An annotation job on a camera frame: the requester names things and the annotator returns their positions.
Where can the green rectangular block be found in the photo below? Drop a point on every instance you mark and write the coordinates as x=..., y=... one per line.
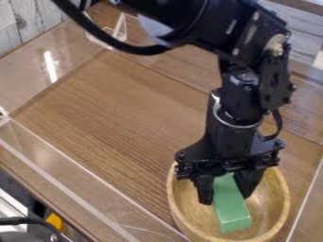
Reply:
x=230, y=206

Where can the clear acrylic tray wall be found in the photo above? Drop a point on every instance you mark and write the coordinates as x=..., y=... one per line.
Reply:
x=82, y=216

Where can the yellow tag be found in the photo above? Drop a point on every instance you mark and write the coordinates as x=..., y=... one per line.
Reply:
x=55, y=220

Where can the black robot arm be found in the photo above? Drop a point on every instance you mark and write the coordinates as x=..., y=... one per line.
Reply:
x=248, y=38

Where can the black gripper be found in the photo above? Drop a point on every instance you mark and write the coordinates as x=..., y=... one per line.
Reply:
x=231, y=147

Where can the brown wooden bowl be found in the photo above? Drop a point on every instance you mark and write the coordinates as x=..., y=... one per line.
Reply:
x=196, y=220

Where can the clear acrylic corner bracket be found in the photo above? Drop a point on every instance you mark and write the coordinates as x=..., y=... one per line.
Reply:
x=116, y=32

